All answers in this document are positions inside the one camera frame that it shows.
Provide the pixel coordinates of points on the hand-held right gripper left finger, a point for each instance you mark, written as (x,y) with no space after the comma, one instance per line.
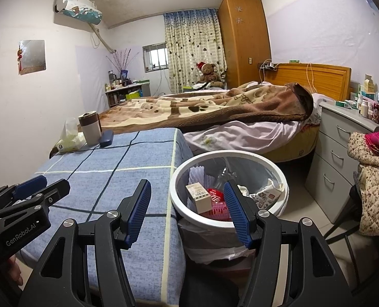
(138,214)

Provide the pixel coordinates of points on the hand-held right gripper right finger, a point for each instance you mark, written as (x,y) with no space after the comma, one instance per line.
(237,214)

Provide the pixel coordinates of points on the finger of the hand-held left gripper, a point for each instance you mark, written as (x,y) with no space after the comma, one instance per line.
(29,186)
(48,195)

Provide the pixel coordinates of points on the red drink can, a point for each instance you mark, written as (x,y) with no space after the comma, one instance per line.
(216,212)

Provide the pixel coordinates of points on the clear bottle with red label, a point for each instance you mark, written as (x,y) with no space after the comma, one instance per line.
(220,185)

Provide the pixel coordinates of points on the crushed patterned paper cup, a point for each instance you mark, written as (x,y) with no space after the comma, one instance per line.
(267,195)

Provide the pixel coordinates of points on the small cream cardboard box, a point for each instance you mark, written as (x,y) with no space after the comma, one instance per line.
(198,198)

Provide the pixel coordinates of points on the white round trash bin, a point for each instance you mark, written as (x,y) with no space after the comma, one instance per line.
(180,198)

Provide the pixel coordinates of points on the person's left hand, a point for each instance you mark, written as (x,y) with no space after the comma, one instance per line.
(15,271)

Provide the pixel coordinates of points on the yellow tissue pack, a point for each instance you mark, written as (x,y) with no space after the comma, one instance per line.
(69,140)

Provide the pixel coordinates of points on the beige brown tumbler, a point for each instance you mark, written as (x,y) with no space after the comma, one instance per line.
(90,131)

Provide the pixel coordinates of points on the pale pink bedsheet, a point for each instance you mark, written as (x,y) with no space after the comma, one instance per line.
(256,137)

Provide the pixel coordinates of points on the dark blue glasses case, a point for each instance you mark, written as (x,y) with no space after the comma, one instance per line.
(106,138)

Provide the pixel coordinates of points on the grey drawer cabinet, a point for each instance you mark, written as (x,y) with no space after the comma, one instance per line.
(333,166)

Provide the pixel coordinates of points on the brown printed blanket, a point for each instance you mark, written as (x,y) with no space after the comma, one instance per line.
(192,108)

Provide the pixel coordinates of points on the green box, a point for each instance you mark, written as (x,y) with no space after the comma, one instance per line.
(132,96)

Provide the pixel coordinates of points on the cluttered shelf desk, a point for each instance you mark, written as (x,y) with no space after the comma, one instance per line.
(125,94)

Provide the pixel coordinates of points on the red hanging ornament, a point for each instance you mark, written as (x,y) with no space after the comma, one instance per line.
(19,59)

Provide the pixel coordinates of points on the floral quilted jacket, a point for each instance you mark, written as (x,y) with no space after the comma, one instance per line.
(375,192)

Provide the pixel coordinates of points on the brown teddy bear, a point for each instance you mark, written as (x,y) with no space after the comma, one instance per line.
(208,75)

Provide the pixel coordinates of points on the vase of purple branches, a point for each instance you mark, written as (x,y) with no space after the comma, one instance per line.
(122,64)

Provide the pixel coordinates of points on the power strip with plugs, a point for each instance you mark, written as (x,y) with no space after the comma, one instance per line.
(267,66)

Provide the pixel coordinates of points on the small barred window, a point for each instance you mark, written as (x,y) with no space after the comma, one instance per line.
(156,57)

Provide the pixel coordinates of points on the wooden bed headboard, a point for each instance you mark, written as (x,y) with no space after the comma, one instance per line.
(327,80)

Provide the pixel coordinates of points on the wrapped air conditioner pipe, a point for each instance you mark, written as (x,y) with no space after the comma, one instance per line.
(104,40)

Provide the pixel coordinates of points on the patterned window curtain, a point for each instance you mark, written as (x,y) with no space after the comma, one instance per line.
(194,48)

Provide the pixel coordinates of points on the group of medicine boxes and bottles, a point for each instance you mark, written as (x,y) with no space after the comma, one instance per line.
(368,102)

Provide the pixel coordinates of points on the wooden wardrobe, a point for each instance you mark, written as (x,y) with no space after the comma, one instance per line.
(243,41)

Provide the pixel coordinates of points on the white teal air conditioner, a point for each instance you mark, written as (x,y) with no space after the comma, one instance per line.
(77,8)

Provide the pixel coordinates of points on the black chair frame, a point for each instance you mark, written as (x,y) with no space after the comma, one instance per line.
(346,239)

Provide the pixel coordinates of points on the square wall mirror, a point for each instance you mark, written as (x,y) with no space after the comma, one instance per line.
(33,56)

